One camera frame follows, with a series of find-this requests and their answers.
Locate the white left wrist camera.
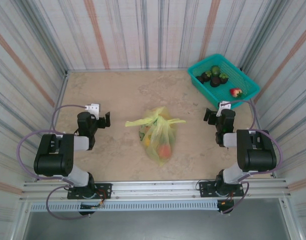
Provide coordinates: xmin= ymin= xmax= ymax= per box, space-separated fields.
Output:
xmin=83 ymin=102 xmax=102 ymax=119

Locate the yellow plastic bag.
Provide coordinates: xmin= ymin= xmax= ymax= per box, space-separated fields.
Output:
xmin=124 ymin=106 xmax=187 ymax=168

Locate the slotted grey cable duct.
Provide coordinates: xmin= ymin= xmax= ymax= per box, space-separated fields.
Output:
xmin=30 ymin=201 xmax=219 ymax=212

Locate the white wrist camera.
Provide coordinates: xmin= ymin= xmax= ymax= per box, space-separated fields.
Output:
xmin=83 ymin=102 xmax=102 ymax=119
xmin=215 ymin=100 xmax=232 ymax=117

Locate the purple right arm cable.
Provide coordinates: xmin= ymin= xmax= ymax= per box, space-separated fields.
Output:
xmin=217 ymin=99 xmax=284 ymax=215

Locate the red fake strawberry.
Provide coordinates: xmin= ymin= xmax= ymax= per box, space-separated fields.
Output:
xmin=229 ymin=87 xmax=244 ymax=99

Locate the pink red fake fruit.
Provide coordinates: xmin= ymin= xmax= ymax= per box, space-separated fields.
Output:
xmin=158 ymin=144 xmax=172 ymax=159

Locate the aluminium mounting rail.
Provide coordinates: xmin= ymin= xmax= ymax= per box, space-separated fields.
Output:
xmin=19 ymin=177 xmax=293 ymax=201

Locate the teal plastic basket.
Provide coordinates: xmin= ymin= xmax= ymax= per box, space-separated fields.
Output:
xmin=187 ymin=53 xmax=261 ymax=110

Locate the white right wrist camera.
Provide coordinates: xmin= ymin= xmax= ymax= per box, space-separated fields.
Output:
xmin=215 ymin=100 xmax=232 ymax=117

